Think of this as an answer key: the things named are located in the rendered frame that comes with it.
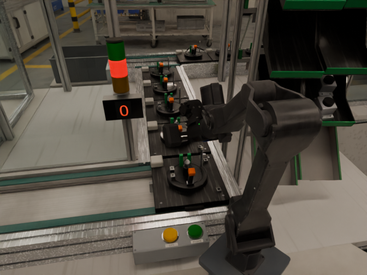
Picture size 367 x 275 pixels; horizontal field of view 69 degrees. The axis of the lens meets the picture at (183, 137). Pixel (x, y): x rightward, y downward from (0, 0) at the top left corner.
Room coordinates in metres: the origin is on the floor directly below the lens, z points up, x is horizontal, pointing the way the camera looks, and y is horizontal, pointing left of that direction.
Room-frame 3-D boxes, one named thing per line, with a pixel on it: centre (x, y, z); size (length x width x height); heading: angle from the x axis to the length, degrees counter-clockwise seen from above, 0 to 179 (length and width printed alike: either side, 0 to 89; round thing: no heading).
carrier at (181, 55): (2.06, -0.07, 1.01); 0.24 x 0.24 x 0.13; 9
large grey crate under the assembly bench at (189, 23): (6.30, -0.15, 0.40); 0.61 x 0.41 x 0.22; 91
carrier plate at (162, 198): (0.69, -0.01, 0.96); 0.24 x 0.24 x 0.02; 9
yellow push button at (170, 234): (0.47, 0.04, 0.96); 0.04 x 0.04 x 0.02
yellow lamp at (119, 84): (0.78, 0.19, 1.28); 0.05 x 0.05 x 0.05
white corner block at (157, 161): (0.77, 0.10, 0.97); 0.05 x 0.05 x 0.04; 9
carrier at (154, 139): (0.94, 0.03, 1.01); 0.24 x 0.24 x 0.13; 9
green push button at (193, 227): (0.48, -0.03, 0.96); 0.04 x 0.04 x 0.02
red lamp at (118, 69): (0.78, 0.19, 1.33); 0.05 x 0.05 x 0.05
